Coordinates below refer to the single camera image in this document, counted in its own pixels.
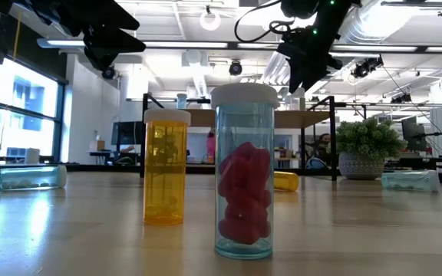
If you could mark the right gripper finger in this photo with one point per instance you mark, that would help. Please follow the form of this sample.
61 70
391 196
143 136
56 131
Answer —
297 73
315 76

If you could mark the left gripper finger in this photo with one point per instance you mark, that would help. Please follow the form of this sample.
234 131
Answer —
106 46
117 19

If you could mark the light blue pill bottle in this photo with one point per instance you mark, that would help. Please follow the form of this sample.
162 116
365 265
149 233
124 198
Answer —
181 101

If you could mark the orange pill bottle white cap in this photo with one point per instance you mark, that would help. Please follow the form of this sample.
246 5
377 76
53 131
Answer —
288 181
165 172

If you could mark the blue bottle with red pills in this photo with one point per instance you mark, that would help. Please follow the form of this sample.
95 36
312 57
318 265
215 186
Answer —
244 191

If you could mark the teal pill bottle white cap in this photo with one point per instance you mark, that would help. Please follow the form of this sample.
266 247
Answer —
409 181

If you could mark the blue bottle with white pills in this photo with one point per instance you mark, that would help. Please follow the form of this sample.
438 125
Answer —
29 178

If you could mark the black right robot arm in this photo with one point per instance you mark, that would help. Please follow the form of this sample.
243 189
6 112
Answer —
336 19

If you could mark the wooden shelf with black legs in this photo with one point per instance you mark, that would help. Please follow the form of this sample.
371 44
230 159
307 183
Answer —
202 119

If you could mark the black ceiling spotlight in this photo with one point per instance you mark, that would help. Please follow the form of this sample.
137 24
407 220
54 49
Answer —
235 68
108 72
361 69

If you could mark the person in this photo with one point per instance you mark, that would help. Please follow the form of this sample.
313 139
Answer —
210 147
322 143

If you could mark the long ceiling light bar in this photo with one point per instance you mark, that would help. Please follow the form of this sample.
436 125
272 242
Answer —
186 44

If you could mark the green plant in grey pot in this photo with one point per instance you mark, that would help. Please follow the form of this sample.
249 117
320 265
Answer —
363 142

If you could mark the black computer monitor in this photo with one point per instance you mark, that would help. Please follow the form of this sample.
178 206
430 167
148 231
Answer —
414 132
127 132

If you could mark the cardboard box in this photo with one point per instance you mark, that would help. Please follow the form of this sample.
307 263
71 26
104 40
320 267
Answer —
97 145

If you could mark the white box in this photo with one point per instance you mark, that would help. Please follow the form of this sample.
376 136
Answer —
32 156

